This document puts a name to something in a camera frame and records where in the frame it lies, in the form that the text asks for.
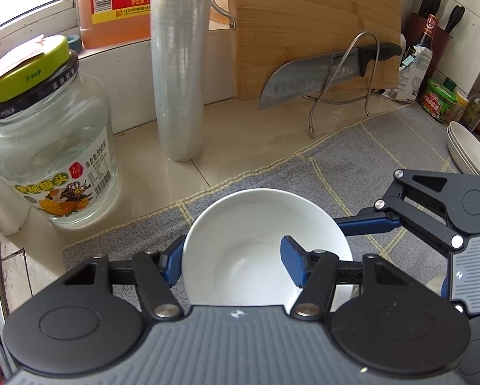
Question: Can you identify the steel kitchen knife black handle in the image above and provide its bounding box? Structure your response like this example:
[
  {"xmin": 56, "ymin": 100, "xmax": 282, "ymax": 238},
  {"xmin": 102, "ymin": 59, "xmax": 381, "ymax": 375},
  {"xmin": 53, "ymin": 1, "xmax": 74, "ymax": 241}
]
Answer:
[{"xmin": 257, "ymin": 42, "xmax": 403, "ymax": 111}]

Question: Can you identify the glass jar green lid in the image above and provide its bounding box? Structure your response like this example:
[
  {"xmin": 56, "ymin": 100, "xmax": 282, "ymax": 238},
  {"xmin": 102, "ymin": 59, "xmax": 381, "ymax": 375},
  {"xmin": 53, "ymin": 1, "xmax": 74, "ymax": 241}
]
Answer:
[{"xmin": 0, "ymin": 35, "xmax": 118, "ymax": 229}]

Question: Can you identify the white clipped seasoning bag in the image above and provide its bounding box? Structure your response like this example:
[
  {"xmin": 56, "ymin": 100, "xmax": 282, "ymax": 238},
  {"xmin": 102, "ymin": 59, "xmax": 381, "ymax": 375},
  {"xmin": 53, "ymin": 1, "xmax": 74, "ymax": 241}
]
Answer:
[{"xmin": 383, "ymin": 45, "xmax": 433, "ymax": 102}]

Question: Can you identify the small clear glass bottle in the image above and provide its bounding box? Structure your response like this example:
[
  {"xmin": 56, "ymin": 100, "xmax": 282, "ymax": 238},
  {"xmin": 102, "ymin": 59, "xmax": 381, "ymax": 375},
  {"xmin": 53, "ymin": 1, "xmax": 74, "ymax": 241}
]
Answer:
[{"xmin": 461, "ymin": 92, "xmax": 480, "ymax": 131}]

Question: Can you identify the green lid sauce tub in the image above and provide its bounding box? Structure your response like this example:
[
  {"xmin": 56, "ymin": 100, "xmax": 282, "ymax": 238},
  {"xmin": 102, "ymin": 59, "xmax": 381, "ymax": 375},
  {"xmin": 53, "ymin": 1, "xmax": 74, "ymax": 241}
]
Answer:
[{"xmin": 420, "ymin": 79, "xmax": 457, "ymax": 123}]

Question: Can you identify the yellow lid small jar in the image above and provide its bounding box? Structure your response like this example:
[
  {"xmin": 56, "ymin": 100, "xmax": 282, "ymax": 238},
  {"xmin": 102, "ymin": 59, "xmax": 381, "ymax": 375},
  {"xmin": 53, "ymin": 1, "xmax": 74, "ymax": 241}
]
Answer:
[{"xmin": 449, "ymin": 89, "xmax": 468, "ymax": 122}]

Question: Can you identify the middle white oval plate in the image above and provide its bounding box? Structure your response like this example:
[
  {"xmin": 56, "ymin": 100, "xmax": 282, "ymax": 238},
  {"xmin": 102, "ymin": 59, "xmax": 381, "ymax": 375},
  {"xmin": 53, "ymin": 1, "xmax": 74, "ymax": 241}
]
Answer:
[{"xmin": 446, "ymin": 129, "xmax": 478, "ymax": 175}]

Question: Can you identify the bottom white oval plate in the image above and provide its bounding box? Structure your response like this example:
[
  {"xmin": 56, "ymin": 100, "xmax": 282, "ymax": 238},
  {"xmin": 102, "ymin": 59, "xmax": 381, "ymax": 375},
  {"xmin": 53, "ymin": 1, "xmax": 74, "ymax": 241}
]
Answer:
[{"xmin": 446, "ymin": 135, "xmax": 471, "ymax": 176}]

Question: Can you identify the metal wire board rack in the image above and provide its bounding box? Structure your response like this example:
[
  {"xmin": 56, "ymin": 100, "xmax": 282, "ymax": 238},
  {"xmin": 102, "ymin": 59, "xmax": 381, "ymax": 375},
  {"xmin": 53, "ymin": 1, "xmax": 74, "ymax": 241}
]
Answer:
[{"xmin": 302, "ymin": 30, "xmax": 381, "ymax": 138}]

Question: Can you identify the bamboo cutting board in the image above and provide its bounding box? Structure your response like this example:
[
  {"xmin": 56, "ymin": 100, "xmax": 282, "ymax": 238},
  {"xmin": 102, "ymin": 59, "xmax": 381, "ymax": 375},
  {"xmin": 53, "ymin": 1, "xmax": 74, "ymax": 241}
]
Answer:
[{"xmin": 229, "ymin": 0, "xmax": 401, "ymax": 100}]

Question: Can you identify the clear plastic wrap roll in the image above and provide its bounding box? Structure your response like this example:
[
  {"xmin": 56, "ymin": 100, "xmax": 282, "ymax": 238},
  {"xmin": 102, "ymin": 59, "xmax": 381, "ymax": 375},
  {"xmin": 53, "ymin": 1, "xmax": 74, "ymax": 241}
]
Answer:
[{"xmin": 150, "ymin": 0, "xmax": 211, "ymax": 162}]

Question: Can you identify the white ceramic bowl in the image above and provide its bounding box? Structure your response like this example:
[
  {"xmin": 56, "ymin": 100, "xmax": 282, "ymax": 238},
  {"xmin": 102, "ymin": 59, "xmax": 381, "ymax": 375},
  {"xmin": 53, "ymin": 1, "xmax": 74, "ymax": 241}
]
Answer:
[
  {"xmin": 181, "ymin": 189, "xmax": 353, "ymax": 310},
  {"xmin": 426, "ymin": 275, "xmax": 449, "ymax": 299}
]

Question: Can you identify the dark red knife block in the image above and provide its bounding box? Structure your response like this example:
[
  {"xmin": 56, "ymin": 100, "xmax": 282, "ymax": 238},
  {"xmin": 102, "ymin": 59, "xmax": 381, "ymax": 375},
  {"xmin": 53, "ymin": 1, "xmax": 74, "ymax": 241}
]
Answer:
[{"xmin": 402, "ymin": 0, "xmax": 465, "ymax": 79}]

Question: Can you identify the grey checked dish mat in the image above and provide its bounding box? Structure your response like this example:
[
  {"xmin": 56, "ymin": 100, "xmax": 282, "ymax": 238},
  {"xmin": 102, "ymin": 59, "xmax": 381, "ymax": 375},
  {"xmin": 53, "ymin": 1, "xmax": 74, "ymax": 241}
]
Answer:
[{"xmin": 62, "ymin": 103, "xmax": 465, "ymax": 310}]

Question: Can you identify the orange cooking oil bottle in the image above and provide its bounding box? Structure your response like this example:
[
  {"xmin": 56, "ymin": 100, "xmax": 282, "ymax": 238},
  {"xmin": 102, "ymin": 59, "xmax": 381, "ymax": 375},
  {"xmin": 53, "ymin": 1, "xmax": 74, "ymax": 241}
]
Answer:
[{"xmin": 76, "ymin": 0, "xmax": 150, "ymax": 49}]

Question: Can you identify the dark soy sauce bottle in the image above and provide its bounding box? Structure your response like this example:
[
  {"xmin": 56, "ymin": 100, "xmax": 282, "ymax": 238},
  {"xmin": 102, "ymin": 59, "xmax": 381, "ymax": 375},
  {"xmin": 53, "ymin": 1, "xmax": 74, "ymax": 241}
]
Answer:
[{"xmin": 413, "ymin": 14, "xmax": 439, "ymax": 50}]

